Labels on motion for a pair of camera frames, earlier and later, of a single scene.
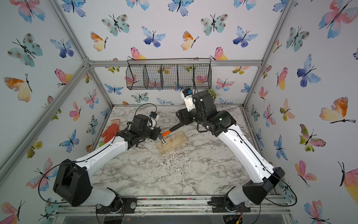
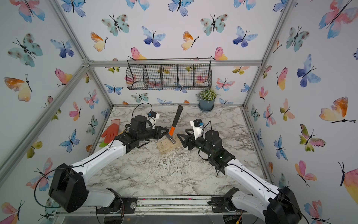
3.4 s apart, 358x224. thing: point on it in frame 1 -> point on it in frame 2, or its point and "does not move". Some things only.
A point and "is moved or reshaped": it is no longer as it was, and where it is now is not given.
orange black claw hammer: (161, 136) is moved or reshaped
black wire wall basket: (168, 73) does not move
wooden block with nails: (172, 142) does not move
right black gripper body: (188, 117) -> (202, 144)
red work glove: (112, 130) does not move
